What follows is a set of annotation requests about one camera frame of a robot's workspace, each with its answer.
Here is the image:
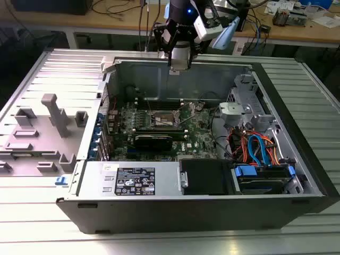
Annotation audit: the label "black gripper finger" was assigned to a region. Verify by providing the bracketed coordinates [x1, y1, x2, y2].
[153, 22, 175, 67]
[185, 33, 199, 70]

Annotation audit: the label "CPU socket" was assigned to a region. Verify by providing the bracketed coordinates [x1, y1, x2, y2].
[150, 108, 178, 128]

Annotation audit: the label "black RAM slots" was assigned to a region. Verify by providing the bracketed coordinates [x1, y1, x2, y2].
[134, 97, 184, 110]

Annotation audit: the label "black upright box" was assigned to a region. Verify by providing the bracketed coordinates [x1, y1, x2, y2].
[233, 7, 252, 32]

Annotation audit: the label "green motherboard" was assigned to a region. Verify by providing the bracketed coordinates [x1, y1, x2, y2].
[106, 99, 221, 163]

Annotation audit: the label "black RAM stick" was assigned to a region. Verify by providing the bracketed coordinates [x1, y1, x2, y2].
[134, 126, 186, 135]

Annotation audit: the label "black graphics card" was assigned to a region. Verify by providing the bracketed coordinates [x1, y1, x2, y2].
[132, 133, 174, 152]

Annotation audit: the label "wooden workbench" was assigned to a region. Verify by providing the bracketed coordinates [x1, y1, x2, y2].
[0, 0, 340, 48]

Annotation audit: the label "metal heat sink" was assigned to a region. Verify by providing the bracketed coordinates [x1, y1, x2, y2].
[273, 7, 290, 27]

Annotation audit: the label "green circuit board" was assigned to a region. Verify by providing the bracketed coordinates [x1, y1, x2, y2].
[289, 10, 309, 26]

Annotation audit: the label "black drive bay box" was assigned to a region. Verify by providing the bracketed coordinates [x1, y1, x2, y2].
[179, 158, 234, 196]

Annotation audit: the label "large black box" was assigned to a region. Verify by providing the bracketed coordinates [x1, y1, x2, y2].
[10, 0, 92, 15]

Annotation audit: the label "white paper sheet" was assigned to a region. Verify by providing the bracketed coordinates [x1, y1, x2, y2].
[312, 15, 340, 29]

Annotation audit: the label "hard disk in blue carrier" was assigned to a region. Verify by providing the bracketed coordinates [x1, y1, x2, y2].
[231, 163, 297, 194]

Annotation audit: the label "silver power supply unit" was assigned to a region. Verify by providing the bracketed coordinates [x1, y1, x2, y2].
[76, 160, 184, 197]

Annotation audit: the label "grey parts rack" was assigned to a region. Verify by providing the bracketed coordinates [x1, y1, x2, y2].
[0, 92, 88, 177]

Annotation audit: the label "black open PC case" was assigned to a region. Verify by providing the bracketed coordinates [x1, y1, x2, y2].
[55, 54, 340, 234]

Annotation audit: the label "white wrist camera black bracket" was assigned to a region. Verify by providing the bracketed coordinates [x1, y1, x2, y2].
[193, 6, 224, 43]

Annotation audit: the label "silver drive cage bracket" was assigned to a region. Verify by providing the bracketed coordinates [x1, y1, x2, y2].
[217, 74, 277, 128]

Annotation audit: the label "blue flat wire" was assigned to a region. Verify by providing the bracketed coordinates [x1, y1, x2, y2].
[248, 134, 269, 167]

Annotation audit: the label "orange wire bundle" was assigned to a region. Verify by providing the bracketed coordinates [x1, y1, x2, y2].
[229, 127, 281, 165]

